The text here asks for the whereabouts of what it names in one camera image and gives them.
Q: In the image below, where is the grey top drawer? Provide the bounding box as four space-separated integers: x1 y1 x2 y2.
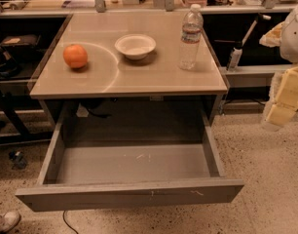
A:
16 106 243 212

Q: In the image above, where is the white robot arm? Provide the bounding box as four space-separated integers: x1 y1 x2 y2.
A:
260 4 298 131

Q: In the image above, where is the grey drawer cabinet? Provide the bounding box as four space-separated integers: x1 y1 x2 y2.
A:
27 11 231 129

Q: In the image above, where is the white tube with black cap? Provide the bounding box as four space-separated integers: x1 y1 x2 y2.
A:
226 14 272 71

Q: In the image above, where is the clear plastic water bottle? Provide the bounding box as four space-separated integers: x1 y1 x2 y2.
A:
179 4 204 70

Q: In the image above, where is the white bowl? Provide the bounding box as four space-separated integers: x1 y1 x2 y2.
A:
115 34 156 60

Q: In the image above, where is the orange fruit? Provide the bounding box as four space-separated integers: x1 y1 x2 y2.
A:
63 44 88 68

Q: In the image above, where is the small blue floor object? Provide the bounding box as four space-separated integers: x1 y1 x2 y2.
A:
9 151 27 169

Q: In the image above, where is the black chair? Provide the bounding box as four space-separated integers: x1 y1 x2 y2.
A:
0 47 52 145

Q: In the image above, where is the white shoe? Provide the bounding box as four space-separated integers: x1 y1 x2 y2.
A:
0 211 21 233

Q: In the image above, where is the black floor cable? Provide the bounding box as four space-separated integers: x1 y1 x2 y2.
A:
62 211 79 234

